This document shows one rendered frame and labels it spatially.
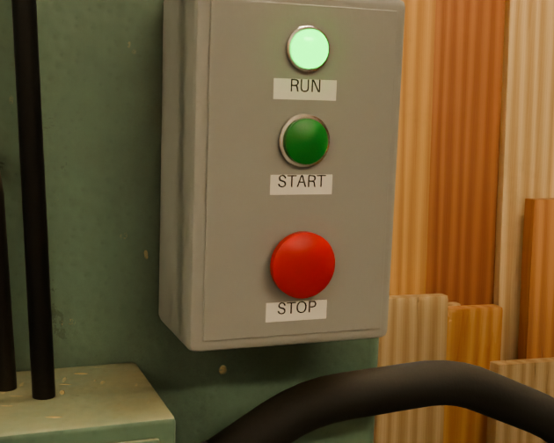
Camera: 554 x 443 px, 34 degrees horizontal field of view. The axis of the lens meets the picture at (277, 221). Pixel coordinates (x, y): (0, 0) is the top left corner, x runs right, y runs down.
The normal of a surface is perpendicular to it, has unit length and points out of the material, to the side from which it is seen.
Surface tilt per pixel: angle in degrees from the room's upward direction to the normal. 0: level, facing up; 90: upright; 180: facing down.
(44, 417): 0
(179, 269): 90
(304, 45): 89
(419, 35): 87
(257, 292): 90
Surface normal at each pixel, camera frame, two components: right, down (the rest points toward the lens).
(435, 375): 0.33, -0.48
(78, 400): 0.04, -0.99
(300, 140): 0.31, 0.15
